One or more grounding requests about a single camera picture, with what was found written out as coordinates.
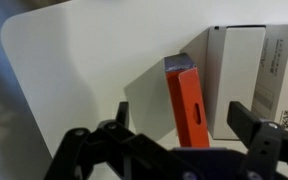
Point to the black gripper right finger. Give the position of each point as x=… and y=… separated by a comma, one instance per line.
x=266, y=143

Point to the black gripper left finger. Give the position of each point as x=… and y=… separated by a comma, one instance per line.
x=130, y=156

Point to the red-blue box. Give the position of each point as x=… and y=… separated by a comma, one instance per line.
x=187, y=102

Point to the white small box far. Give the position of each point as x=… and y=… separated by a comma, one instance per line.
x=270, y=100

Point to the white small box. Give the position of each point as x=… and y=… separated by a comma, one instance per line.
x=232, y=63
x=270, y=100

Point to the white small box near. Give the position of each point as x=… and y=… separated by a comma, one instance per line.
x=232, y=63

